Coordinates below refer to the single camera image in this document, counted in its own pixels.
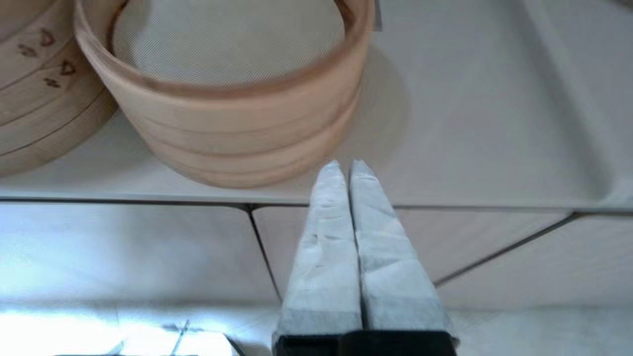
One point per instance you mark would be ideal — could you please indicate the right gripper grey padded right finger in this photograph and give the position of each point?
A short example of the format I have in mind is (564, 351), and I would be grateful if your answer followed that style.
(390, 282)

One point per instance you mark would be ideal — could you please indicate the white counter front panel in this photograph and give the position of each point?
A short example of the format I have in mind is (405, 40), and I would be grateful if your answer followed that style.
(445, 237)
(123, 252)
(554, 267)

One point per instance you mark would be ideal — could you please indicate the right gripper grey padded left finger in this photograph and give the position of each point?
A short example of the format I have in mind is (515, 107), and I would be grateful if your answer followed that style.
(326, 262)

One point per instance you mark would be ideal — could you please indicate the tall narrow bamboo steamer stack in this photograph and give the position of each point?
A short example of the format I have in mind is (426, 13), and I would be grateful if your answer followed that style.
(39, 113)

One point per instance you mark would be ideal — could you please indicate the short bamboo steamer stack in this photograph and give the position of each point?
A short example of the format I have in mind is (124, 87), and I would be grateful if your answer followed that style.
(222, 128)

